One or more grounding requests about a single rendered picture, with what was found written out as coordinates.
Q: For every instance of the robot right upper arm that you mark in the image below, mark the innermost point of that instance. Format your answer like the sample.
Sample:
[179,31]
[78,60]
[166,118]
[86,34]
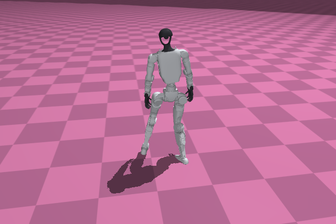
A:
[186,62]

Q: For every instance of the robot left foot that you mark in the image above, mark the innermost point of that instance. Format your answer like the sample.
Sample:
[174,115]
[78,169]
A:
[144,150]

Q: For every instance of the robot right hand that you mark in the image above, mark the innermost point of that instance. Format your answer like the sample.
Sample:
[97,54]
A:
[190,93]

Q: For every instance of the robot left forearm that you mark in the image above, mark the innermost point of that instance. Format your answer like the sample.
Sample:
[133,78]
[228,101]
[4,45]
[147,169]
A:
[147,87]

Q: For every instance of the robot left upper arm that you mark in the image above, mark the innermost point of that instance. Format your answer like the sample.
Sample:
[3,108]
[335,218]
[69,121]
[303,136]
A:
[152,58]

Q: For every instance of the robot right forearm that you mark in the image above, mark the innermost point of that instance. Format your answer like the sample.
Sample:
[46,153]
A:
[189,80]

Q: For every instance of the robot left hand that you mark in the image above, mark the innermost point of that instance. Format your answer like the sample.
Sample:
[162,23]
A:
[147,97]

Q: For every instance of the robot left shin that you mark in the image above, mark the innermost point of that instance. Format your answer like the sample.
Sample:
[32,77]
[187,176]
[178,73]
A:
[148,132]

